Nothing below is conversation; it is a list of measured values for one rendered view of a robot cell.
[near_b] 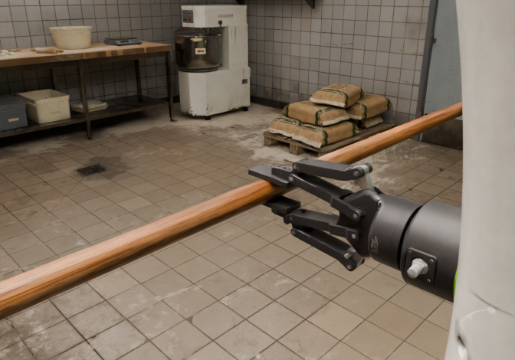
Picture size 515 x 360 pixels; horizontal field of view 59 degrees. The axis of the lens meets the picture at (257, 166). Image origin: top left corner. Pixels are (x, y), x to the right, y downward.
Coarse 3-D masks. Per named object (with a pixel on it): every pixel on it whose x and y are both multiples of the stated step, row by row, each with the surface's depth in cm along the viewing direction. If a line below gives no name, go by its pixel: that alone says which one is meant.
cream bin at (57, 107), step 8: (24, 96) 481; (32, 96) 487; (40, 96) 493; (48, 96) 499; (56, 96) 489; (64, 96) 464; (32, 104) 452; (40, 104) 449; (48, 104) 454; (56, 104) 459; (64, 104) 467; (32, 112) 459; (40, 112) 451; (48, 112) 457; (56, 112) 462; (64, 112) 469; (40, 120) 454; (48, 120) 459; (56, 120) 465
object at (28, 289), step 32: (416, 128) 87; (352, 160) 72; (256, 192) 57; (160, 224) 48; (192, 224) 50; (96, 256) 43; (128, 256) 45; (0, 288) 38; (32, 288) 39; (64, 288) 41
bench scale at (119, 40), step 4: (104, 40) 523; (108, 40) 520; (112, 40) 520; (116, 40) 510; (120, 40) 520; (124, 40) 520; (128, 40) 518; (132, 40) 521; (136, 40) 524; (116, 44) 506; (120, 44) 507; (124, 44) 511
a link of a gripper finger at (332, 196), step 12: (288, 180) 57; (300, 180) 56; (312, 180) 56; (324, 180) 56; (312, 192) 55; (324, 192) 54; (336, 192) 54; (348, 192) 54; (336, 204) 52; (348, 204) 51; (348, 216) 51; (360, 216) 50
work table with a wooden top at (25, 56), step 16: (96, 48) 483; (112, 48) 483; (128, 48) 483; (144, 48) 496; (160, 48) 510; (0, 64) 401; (16, 64) 410; (32, 64) 424; (48, 64) 434; (64, 64) 444; (80, 64) 454; (80, 80) 459; (128, 96) 578; (144, 96) 578; (96, 112) 499; (112, 112) 499; (128, 112) 508; (16, 128) 439; (32, 128) 439; (48, 128) 450
